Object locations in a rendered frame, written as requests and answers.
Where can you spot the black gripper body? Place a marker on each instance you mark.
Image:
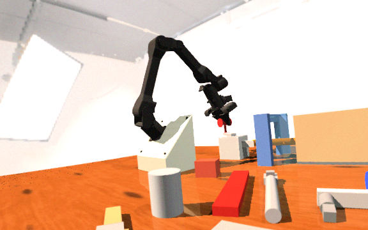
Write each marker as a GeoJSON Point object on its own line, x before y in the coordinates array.
{"type": "Point", "coordinates": [217, 105]}

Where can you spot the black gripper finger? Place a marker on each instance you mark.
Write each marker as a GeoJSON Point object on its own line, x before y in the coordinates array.
{"type": "Point", "coordinates": [218, 116]}
{"type": "Point", "coordinates": [225, 118]}

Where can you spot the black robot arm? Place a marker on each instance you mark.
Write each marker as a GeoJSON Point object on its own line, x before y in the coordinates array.
{"type": "Point", "coordinates": [144, 106]}

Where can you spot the white cylinder with grey end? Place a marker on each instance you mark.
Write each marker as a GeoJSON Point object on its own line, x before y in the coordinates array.
{"type": "Point", "coordinates": [272, 205]}

